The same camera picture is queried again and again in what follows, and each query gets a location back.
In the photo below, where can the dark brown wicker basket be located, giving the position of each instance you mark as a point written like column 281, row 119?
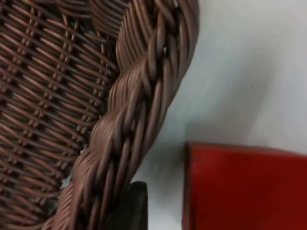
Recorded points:
column 72, row 107

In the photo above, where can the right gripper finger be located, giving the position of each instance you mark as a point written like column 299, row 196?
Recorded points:
column 138, row 206

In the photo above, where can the red cube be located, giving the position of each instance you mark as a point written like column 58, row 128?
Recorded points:
column 244, row 189

